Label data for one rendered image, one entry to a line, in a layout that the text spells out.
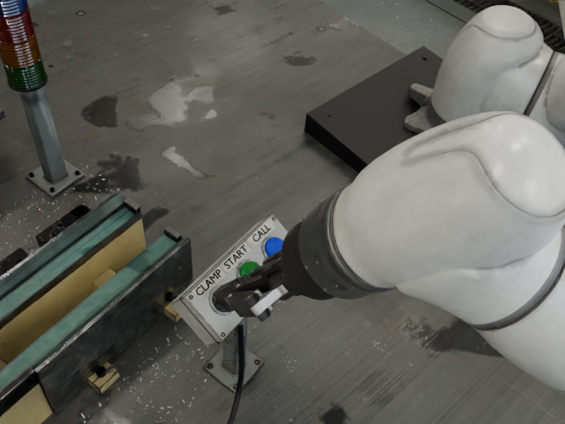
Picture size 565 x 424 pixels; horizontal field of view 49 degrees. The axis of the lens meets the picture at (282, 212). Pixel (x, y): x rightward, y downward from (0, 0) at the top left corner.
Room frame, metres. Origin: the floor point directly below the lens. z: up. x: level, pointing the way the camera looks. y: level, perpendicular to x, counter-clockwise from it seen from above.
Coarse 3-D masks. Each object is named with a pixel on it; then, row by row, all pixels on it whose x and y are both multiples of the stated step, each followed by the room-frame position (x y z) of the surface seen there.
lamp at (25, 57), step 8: (32, 40) 0.81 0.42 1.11; (0, 48) 0.79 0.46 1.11; (8, 48) 0.79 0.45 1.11; (16, 48) 0.79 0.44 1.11; (24, 48) 0.79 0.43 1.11; (32, 48) 0.80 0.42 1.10; (8, 56) 0.79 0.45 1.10; (16, 56) 0.79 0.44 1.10; (24, 56) 0.79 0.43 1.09; (32, 56) 0.80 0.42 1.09; (8, 64) 0.79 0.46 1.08; (16, 64) 0.79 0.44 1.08; (24, 64) 0.79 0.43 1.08; (32, 64) 0.80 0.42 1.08
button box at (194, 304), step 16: (256, 224) 0.54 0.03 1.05; (272, 224) 0.52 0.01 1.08; (240, 240) 0.50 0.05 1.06; (256, 240) 0.49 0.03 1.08; (224, 256) 0.47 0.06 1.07; (240, 256) 0.46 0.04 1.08; (256, 256) 0.47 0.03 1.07; (208, 272) 0.44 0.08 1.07; (224, 272) 0.44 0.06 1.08; (192, 288) 0.41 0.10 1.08; (208, 288) 0.41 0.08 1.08; (176, 304) 0.40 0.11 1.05; (192, 304) 0.39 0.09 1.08; (208, 304) 0.40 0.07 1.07; (192, 320) 0.39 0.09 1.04; (208, 320) 0.38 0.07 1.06; (224, 320) 0.39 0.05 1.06; (240, 320) 0.39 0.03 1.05; (208, 336) 0.37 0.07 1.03; (224, 336) 0.37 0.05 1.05
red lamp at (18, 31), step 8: (16, 16) 0.79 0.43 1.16; (24, 16) 0.81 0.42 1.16; (0, 24) 0.79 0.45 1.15; (8, 24) 0.79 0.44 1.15; (16, 24) 0.79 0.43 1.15; (24, 24) 0.80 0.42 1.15; (32, 24) 0.82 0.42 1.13; (0, 32) 0.79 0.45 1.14; (8, 32) 0.79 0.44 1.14; (16, 32) 0.79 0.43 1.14; (24, 32) 0.80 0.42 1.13; (32, 32) 0.81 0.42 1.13; (0, 40) 0.79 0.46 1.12; (8, 40) 0.79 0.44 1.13; (16, 40) 0.79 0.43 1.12; (24, 40) 0.80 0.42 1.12
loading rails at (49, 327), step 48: (96, 240) 0.58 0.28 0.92; (144, 240) 0.65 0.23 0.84; (0, 288) 0.47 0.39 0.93; (48, 288) 0.49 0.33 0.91; (96, 288) 0.55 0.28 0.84; (144, 288) 0.51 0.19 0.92; (0, 336) 0.42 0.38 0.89; (48, 336) 0.41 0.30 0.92; (96, 336) 0.43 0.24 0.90; (0, 384) 0.34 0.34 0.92; (48, 384) 0.36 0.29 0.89; (96, 384) 0.39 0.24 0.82
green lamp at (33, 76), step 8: (40, 56) 0.82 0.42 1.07; (40, 64) 0.82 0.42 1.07; (8, 72) 0.79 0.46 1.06; (16, 72) 0.79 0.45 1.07; (24, 72) 0.79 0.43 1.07; (32, 72) 0.79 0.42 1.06; (40, 72) 0.81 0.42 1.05; (8, 80) 0.79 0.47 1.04; (16, 80) 0.79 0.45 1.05; (24, 80) 0.79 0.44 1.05; (32, 80) 0.79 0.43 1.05; (40, 80) 0.80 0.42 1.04; (24, 88) 0.79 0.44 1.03; (32, 88) 0.79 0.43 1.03
